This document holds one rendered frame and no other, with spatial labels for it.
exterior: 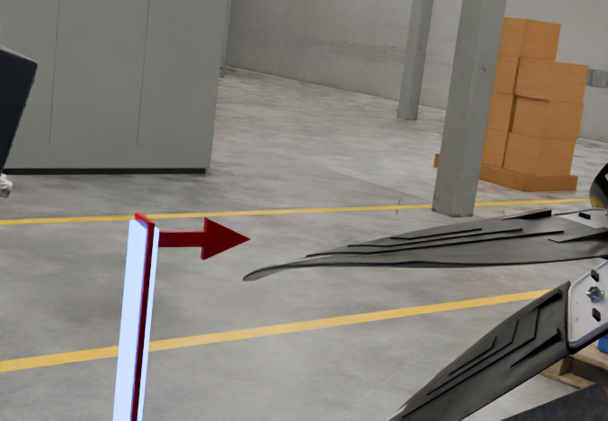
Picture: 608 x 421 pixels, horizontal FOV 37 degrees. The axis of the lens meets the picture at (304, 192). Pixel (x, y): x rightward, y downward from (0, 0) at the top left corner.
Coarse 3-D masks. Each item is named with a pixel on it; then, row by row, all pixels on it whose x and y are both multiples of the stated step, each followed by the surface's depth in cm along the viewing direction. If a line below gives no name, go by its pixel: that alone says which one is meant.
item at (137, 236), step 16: (128, 240) 50; (144, 240) 48; (128, 256) 50; (128, 272) 49; (128, 288) 49; (128, 304) 49; (128, 320) 49; (128, 336) 49; (128, 352) 49; (128, 368) 49; (128, 384) 49; (128, 400) 50; (128, 416) 50
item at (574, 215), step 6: (576, 210) 69; (582, 210) 69; (588, 210) 70; (594, 210) 70; (600, 210) 70; (606, 210) 69; (564, 216) 68; (570, 216) 68; (576, 216) 68; (594, 216) 68; (600, 216) 68; (606, 216) 68; (582, 222) 66; (588, 222) 66; (594, 222) 66; (600, 222) 66; (606, 222) 66
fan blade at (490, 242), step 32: (480, 224) 63; (512, 224) 63; (544, 224) 64; (576, 224) 64; (384, 256) 51; (416, 256) 51; (448, 256) 51; (480, 256) 52; (512, 256) 53; (544, 256) 54; (576, 256) 56
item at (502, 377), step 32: (512, 320) 84; (544, 320) 78; (480, 352) 82; (512, 352) 78; (544, 352) 74; (448, 384) 82; (480, 384) 77; (512, 384) 74; (416, 416) 81; (448, 416) 77
